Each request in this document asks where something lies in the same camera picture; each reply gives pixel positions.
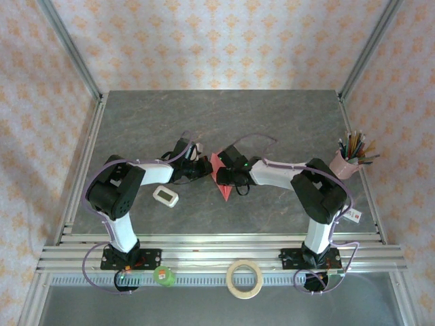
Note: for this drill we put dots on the pink paper sheet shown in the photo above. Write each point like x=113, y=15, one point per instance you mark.
x=226, y=192

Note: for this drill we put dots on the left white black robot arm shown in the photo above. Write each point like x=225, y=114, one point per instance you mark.
x=156, y=173

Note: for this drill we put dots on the small white digital timer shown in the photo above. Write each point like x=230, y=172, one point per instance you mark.
x=164, y=197

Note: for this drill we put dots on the wide aluminium crossbeam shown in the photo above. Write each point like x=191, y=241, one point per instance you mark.
x=210, y=259

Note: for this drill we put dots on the pink cup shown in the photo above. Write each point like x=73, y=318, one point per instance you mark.
x=341, y=168

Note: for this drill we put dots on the green tape roll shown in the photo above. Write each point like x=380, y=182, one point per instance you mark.
x=163, y=276

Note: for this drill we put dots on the bunch of coloured sticks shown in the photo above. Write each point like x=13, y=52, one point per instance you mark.
x=353, y=146

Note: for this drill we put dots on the beige masking tape roll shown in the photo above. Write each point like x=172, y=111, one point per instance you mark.
x=244, y=296

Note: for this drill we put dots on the small white red card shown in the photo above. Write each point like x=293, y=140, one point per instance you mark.
x=355, y=215

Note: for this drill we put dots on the aluminium table edge rail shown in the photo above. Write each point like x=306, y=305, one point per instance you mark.
x=210, y=238

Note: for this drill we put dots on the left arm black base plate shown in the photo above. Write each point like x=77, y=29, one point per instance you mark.
x=151, y=258

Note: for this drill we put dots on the aluminium side rail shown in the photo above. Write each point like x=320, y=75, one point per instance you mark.
x=92, y=136
x=348, y=119

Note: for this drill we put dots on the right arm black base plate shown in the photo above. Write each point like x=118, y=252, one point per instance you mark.
x=289, y=259

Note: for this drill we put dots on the aluminium frame post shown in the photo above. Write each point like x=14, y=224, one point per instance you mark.
x=73, y=51
x=367, y=51

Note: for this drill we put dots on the aluminium frame leg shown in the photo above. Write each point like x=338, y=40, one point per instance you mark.
x=32, y=299
x=404, y=302

